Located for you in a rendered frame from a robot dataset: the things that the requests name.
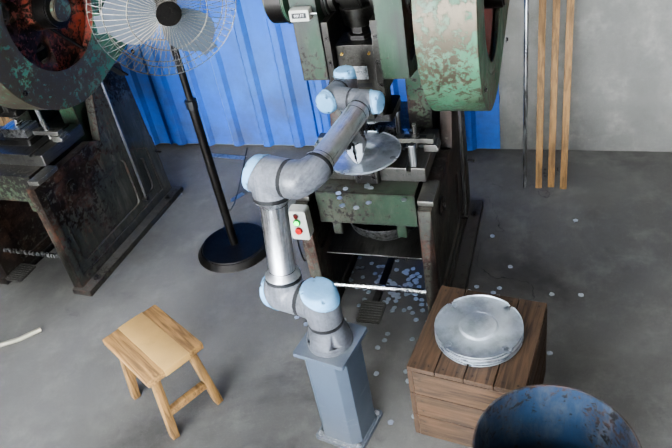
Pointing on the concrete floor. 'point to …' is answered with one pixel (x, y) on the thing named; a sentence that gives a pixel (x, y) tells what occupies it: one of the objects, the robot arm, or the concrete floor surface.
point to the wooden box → (480, 390)
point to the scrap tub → (552, 421)
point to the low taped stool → (159, 359)
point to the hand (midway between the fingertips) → (356, 161)
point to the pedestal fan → (146, 22)
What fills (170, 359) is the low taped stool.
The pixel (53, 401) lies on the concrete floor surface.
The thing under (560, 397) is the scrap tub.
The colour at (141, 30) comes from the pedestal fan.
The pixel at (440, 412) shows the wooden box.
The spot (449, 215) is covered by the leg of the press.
